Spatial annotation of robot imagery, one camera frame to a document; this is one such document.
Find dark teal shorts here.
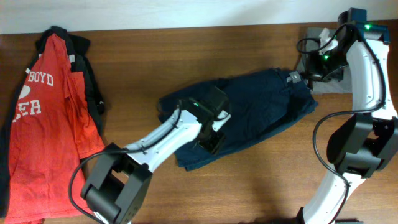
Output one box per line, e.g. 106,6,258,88
158,68,318,171

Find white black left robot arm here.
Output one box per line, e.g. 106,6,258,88
81,86,231,223

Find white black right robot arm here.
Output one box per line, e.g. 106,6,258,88
295,8,397,223

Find folded grey garment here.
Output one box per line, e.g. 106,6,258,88
305,27,352,95

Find red printed t-shirt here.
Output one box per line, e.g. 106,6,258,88
3,32,106,224

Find black garment with white trim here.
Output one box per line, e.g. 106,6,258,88
0,25,106,218

